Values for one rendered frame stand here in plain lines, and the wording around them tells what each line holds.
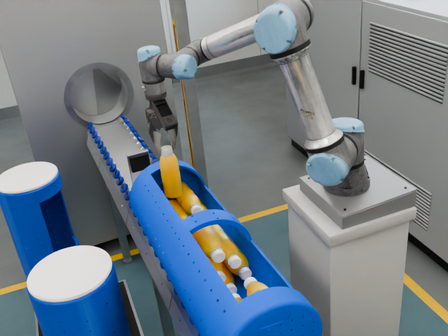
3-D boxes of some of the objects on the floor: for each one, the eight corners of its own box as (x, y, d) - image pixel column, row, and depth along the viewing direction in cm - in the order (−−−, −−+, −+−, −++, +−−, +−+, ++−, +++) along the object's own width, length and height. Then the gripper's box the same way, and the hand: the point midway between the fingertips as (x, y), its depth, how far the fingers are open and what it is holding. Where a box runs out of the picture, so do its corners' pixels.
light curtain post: (217, 285, 312) (180, -7, 231) (221, 291, 308) (185, -5, 226) (208, 288, 311) (167, -4, 229) (212, 294, 306) (171, -3, 224)
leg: (179, 363, 263) (161, 266, 234) (183, 371, 259) (165, 274, 229) (169, 367, 262) (149, 271, 232) (172, 375, 257) (152, 278, 227)
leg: (131, 257, 344) (112, 175, 314) (133, 262, 339) (115, 179, 309) (122, 260, 342) (103, 178, 312) (124, 265, 338) (105, 182, 308)
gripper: (167, 85, 178) (176, 141, 188) (135, 93, 174) (145, 149, 184) (175, 92, 171) (184, 150, 181) (141, 100, 167) (153, 159, 177)
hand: (167, 149), depth 179 cm, fingers closed on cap, 4 cm apart
